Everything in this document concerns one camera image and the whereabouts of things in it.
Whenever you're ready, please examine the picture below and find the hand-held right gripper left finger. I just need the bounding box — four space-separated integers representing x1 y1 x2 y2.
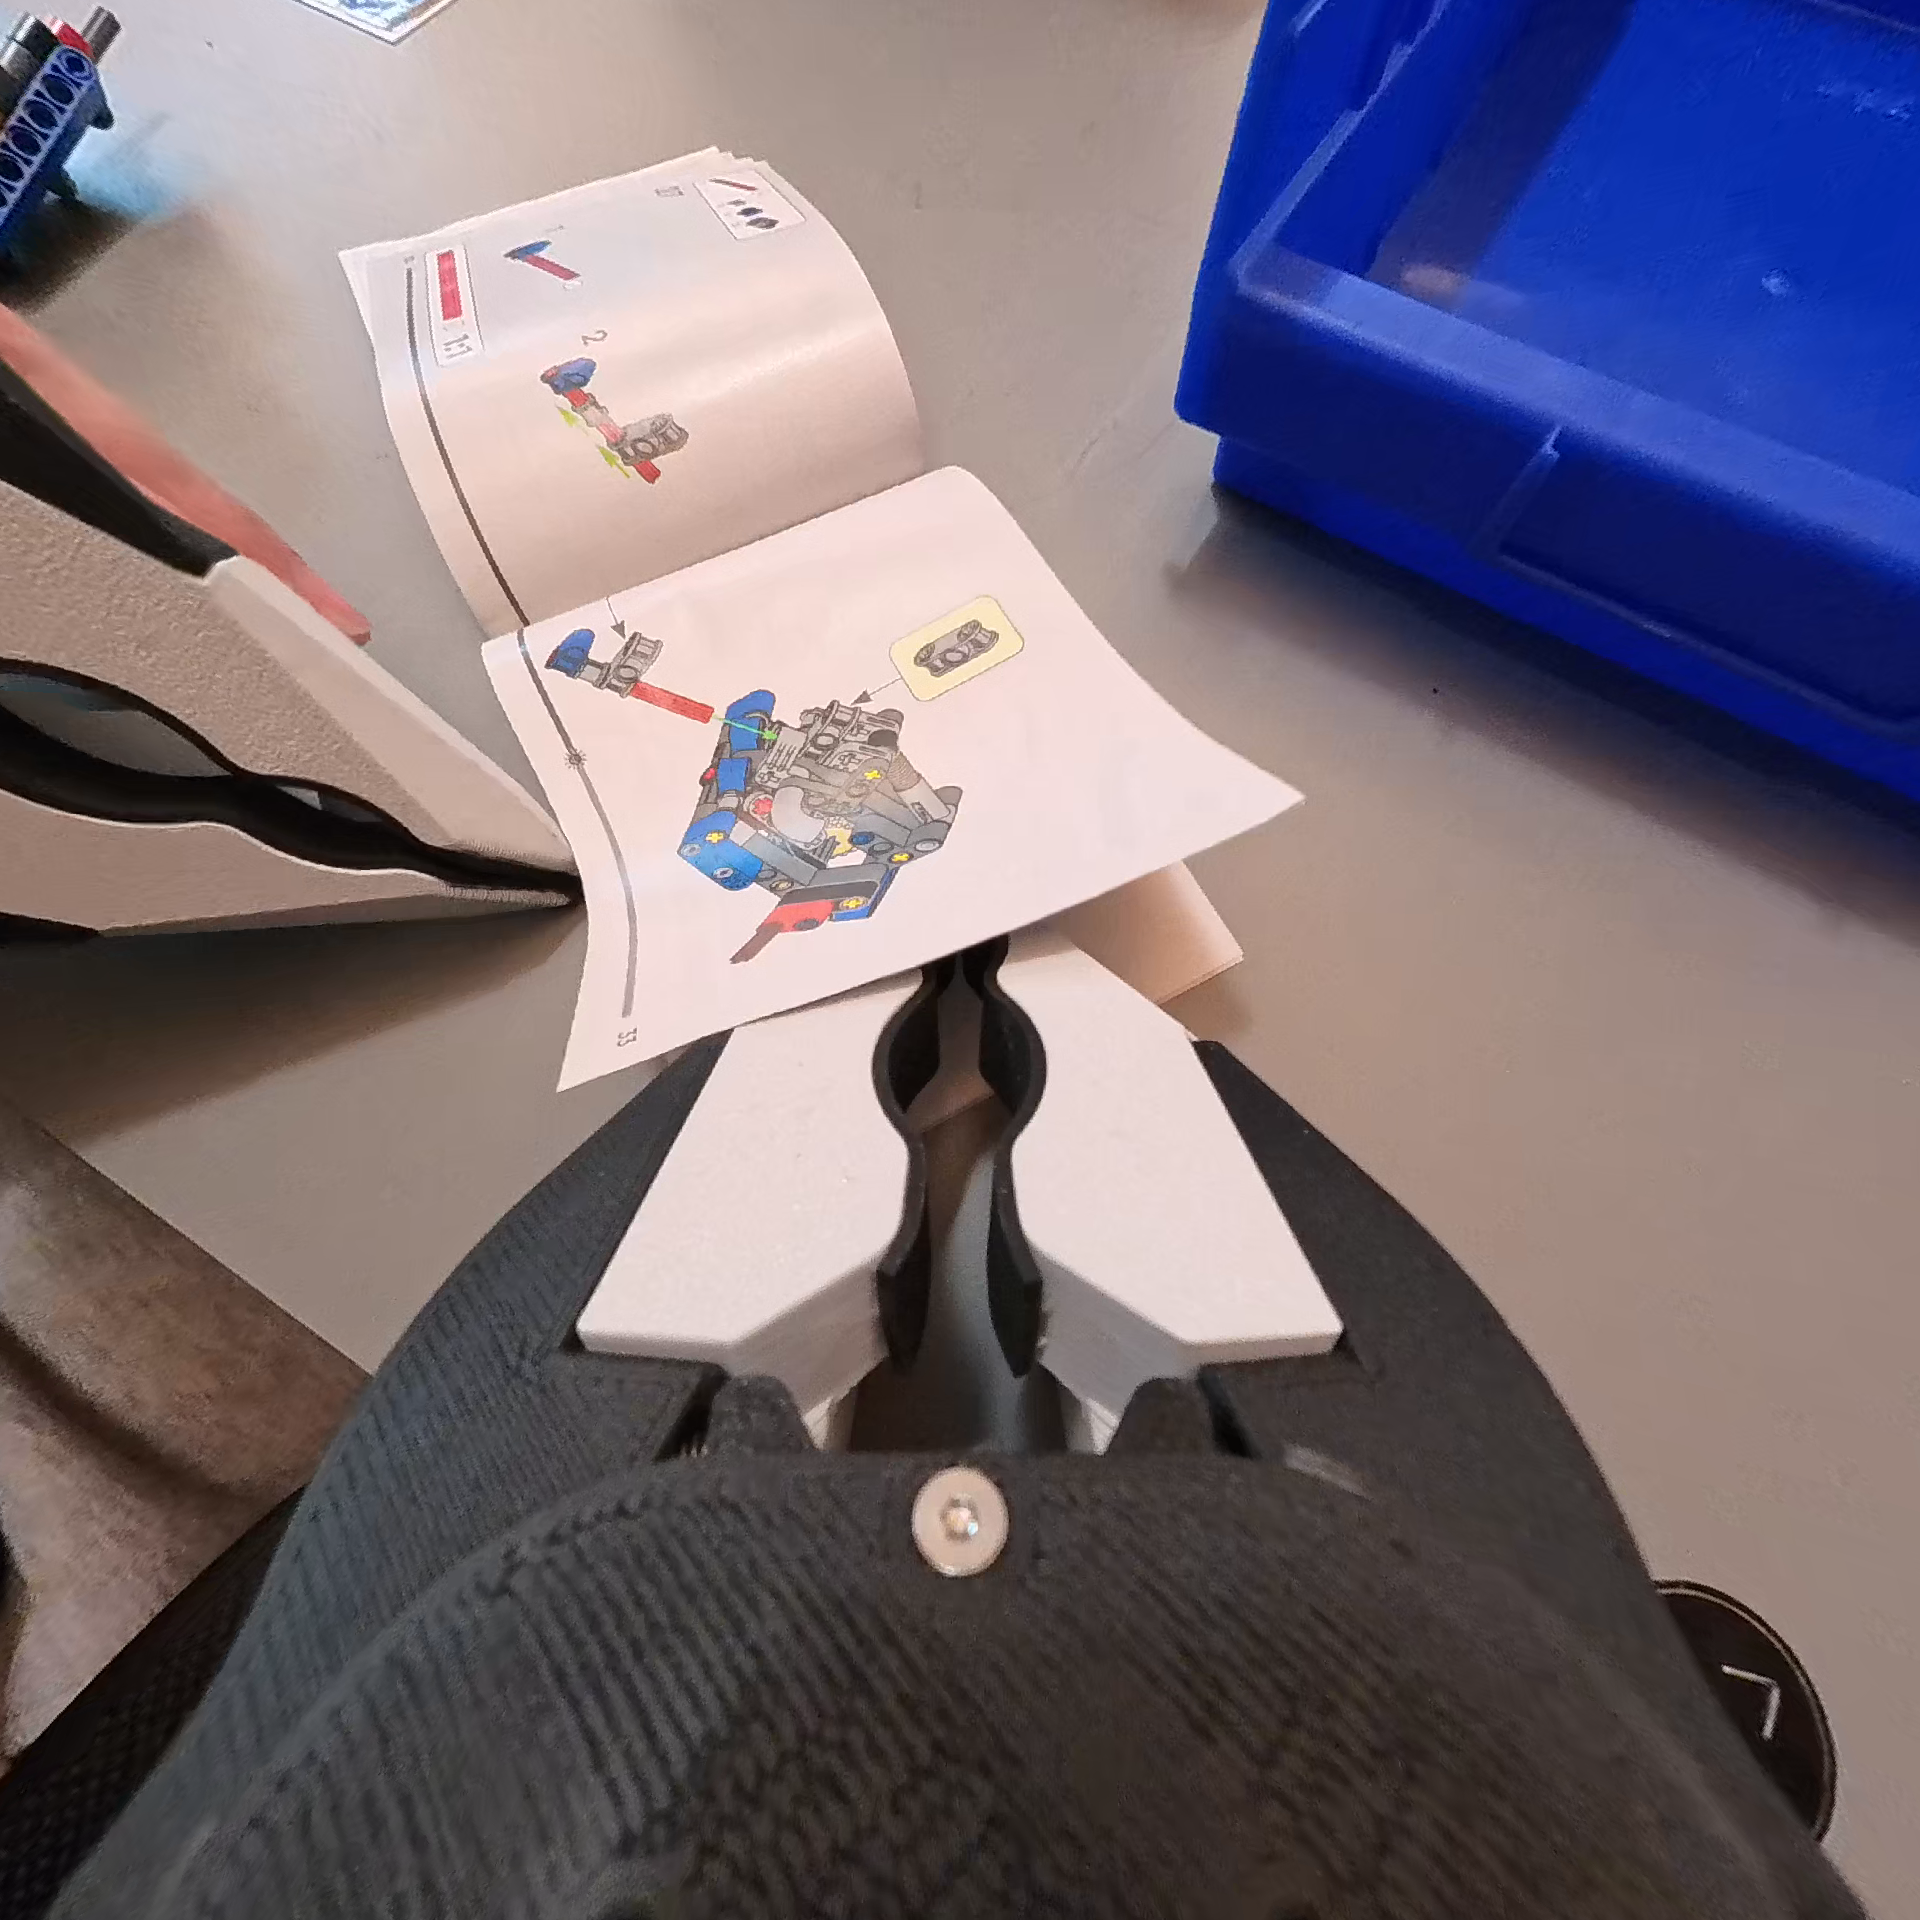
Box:
574 960 962 1369

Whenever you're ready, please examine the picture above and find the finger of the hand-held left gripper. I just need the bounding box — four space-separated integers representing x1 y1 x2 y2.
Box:
0 778 577 940
0 480 585 903

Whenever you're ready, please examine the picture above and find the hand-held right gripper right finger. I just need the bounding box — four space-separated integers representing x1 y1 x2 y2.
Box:
970 934 1344 1377

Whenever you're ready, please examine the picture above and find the grey and blue lego chassis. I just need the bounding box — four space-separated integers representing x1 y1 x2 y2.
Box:
0 7 119 260

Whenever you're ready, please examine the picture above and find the lego instruction booklet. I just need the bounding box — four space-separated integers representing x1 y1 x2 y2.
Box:
340 145 1305 1096

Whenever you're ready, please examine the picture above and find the lego sticker sheet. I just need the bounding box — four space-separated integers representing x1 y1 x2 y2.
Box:
292 0 454 48

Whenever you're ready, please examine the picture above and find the person's left hand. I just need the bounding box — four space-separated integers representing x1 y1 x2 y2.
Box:
0 304 376 649

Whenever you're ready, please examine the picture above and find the black round disc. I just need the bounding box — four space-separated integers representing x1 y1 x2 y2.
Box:
1657 1578 1839 1841

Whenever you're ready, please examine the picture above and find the blue plastic storage bin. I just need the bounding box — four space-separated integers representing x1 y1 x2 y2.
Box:
1175 0 1920 811

